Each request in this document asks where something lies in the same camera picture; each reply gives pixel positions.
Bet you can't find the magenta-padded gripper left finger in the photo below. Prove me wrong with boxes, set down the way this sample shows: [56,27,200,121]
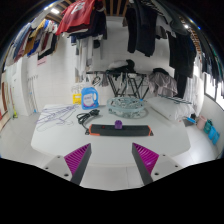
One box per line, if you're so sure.
[42,143,92,186]

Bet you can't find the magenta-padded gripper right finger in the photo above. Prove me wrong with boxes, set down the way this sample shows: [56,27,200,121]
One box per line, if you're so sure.
[131,142,184,186]

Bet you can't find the purple charger block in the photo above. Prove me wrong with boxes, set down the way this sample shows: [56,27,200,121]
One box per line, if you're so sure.
[114,119,124,130]

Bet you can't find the black power strip orange ends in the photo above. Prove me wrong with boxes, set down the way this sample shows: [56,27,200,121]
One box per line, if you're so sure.
[88,123,154,137]

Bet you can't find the white pillow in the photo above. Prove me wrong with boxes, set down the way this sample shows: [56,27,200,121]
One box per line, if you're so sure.
[146,96,196,122]

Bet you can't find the yellow plastic container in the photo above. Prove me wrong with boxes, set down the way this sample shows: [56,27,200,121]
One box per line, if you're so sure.
[72,93,83,105]

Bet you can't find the blue detergent bottle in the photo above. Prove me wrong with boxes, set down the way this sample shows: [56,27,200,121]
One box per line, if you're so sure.
[81,82,100,111]

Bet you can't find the pink bucket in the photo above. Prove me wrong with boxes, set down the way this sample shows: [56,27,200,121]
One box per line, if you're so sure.
[196,115,208,130]

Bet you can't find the green clothes hanger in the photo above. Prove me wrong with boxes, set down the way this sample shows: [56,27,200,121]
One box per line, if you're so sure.
[158,94,193,105]

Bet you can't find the blue plastic slippers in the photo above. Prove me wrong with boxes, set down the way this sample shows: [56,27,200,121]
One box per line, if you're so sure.
[208,126,221,145]

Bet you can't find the grey draped garment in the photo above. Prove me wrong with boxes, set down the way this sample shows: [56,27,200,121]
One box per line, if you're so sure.
[148,68,179,98]

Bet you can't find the black folding drying rack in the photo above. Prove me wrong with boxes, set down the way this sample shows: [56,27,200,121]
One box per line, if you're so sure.
[85,69,149,100]

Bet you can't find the black crumpled garment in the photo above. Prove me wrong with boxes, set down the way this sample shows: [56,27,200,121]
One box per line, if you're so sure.
[107,59,137,76]

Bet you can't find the window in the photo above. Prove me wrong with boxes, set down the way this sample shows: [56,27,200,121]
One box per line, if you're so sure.
[203,71,224,111]

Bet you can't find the row of dark hanging clothes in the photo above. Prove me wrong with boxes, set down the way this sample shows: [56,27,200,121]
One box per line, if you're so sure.
[122,0,224,98]

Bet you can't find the row of colourful hanging clothes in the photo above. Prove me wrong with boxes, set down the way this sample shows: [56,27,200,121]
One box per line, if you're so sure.
[4,0,108,68]

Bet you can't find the black coiled power cable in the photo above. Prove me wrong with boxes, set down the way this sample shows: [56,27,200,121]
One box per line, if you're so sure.
[76,108,101,135]

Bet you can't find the pile of wire clothes hangers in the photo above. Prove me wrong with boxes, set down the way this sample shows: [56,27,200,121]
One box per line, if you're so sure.
[34,104,80,133]

